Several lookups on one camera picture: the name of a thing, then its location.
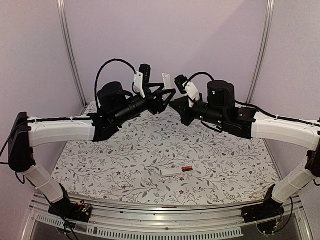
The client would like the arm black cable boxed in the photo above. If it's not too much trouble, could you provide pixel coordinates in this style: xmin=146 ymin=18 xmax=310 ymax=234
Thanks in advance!
xmin=186 ymin=71 xmax=320 ymax=133
xmin=27 ymin=58 xmax=138 ymax=123

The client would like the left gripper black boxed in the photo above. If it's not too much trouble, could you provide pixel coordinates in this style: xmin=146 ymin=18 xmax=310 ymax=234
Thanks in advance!
xmin=114 ymin=83 xmax=177 ymax=126

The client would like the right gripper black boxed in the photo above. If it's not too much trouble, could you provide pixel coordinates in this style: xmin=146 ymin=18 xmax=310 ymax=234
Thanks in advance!
xmin=169 ymin=95 xmax=226 ymax=128

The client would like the white remote battery cover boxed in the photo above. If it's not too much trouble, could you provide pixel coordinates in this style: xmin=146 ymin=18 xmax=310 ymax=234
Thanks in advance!
xmin=162 ymin=73 xmax=172 ymax=90

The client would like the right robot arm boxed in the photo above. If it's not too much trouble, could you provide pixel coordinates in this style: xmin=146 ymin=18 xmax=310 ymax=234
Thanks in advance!
xmin=170 ymin=75 xmax=320 ymax=218

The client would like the white remote control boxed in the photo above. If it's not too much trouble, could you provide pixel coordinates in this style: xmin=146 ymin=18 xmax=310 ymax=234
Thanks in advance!
xmin=160 ymin=166 xmax=195 ymax=178

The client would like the right aluminium frame post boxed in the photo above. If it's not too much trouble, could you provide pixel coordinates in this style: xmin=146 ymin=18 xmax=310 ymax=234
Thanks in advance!
xmin=245 ymin=0 xmax=275 ymax=104

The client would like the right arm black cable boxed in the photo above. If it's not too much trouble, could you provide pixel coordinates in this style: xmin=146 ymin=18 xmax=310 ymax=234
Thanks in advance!
xmin=186 ymin=71 xmax=320 ymax=133

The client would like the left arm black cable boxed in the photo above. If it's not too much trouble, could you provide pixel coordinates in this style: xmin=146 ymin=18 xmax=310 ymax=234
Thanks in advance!
xmin=27 ymin=58 xmax=138 ymax=123

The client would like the floral patterned table mat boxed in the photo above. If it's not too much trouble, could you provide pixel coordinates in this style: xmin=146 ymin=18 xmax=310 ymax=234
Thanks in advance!
xmin=52 ymin=108 xmax=279 ymax=205

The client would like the aluminium frame post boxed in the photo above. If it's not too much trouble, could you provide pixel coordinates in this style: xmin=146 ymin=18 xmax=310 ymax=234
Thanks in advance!
xmin=245 ymin=0 xmax=275 ymax=104
xmin=56 ymin=0 xmax=88 ymax=107

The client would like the red black battery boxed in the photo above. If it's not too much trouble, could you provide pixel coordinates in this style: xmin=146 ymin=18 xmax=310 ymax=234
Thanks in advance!
xmin=182 ymin=166 xmax=193 ymax=170

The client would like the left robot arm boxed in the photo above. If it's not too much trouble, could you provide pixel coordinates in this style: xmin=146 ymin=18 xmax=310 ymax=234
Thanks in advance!
xmin=7 ymin=81 xmax=176 ymax=217

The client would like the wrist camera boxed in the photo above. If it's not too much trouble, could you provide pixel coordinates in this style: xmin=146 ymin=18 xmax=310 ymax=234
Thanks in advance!
xmin=174 ymin=75 xmax=202 ymax=108
xmin=132 ymin=63 xmax=151 ymax=98

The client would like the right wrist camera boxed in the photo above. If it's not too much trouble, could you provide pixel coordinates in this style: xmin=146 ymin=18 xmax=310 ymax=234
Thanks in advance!
xmin=174 ymin=75 xmax=202 ymax=108

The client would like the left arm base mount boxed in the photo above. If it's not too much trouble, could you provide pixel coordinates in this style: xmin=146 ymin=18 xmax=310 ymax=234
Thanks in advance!
xmin=48 ymin=190 xmax=92 ymax=223

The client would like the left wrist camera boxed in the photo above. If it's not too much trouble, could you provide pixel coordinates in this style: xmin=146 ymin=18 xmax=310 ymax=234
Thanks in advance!
xmin=132 ymin=63 xmax=151 ymax=98

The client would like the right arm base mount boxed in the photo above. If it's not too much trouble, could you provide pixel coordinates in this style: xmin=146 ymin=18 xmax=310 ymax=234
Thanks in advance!
xmin=241 ymin=184 xmax=285 ymax=223

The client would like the left aluminium frame post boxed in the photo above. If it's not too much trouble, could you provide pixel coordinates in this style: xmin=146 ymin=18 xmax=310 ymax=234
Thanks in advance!
xmin=56 ymin=0 xmax=88 ymax=107

